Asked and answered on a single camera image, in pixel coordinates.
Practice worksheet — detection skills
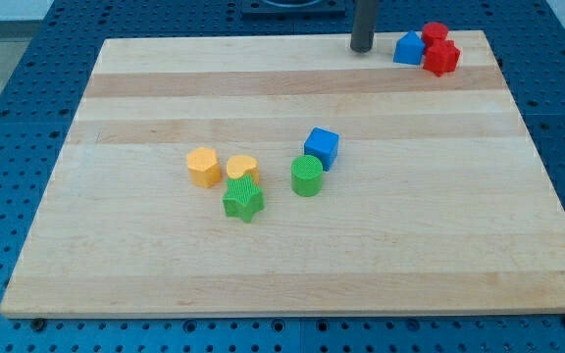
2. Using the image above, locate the green cylinder block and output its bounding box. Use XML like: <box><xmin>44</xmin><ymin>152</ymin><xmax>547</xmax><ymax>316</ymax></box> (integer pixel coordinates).
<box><xmin>290</xmin><ymin>155</ymin><xmax>323</xmax><ymax>197</ymax></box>

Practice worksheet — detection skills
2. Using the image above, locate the green star block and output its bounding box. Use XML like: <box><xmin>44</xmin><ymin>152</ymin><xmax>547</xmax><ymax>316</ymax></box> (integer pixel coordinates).
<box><xmin>222</xmin><ymin>175</ymin><xmax>265</xmax><ymax>223</ymax></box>

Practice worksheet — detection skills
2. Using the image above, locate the yellow heart block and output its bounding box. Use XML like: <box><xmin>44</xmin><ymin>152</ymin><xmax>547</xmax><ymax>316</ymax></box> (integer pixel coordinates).
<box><xmin>226</xmin><ymin>155</ymin><xmax>260</xmax><ymax>184</ymax></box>

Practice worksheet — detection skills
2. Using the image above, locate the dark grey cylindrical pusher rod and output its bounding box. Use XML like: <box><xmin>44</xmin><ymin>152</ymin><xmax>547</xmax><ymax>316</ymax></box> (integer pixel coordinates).
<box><xmin>350</xmin><ymin>0</ymin><xmax>379</xmax><ymax>53</ymax></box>

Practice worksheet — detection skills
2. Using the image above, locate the blue cube block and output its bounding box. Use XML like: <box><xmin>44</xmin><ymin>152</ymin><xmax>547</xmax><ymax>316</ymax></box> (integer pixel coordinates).
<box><xmin>303</xmin><ymin>127</ymin><xmax>339</xmax><ymax>172</ymax></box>

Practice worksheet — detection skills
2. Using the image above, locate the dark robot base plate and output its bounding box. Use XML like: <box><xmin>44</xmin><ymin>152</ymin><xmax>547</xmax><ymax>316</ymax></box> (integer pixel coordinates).
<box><xmin>240</xmin><ymin>0</ymin><xmax>346</xmax><ymax>19</ymax></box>

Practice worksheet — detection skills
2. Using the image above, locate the yellow hexagon block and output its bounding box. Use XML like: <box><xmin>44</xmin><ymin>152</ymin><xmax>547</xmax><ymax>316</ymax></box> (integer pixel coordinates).
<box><xmin>186</xmin><ymin>147</ymin><xmax>222</xmax><ymax>188</ymax></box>

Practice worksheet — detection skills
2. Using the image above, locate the wooden board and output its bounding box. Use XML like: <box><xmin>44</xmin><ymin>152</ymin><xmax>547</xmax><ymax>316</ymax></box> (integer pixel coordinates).
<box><xmin>0</xmin><ymin>30</ymin><xmax>565</xmax><ymax>319</ymax></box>

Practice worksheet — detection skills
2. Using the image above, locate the blue triangle block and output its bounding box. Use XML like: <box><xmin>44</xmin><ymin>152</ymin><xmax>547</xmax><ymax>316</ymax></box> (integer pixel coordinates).
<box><xmin>393</xmin><ymin>30</ymin><xmax>426</xmax><ymax>65</ymax></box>

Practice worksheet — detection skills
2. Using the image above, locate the red star block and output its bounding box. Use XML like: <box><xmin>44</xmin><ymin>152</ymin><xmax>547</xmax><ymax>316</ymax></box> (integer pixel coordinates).
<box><xmin>423</xmin><ymin>40</ymin><xmax>461</xmax><ymax>76</ymax></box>

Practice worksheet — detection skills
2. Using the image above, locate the red cylinder block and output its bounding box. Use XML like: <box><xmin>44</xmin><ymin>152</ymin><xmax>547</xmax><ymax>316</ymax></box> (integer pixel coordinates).
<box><xmin>422</xmin><ymin>22</ymin><xmax>449</xmax><ymax>48</ymax></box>

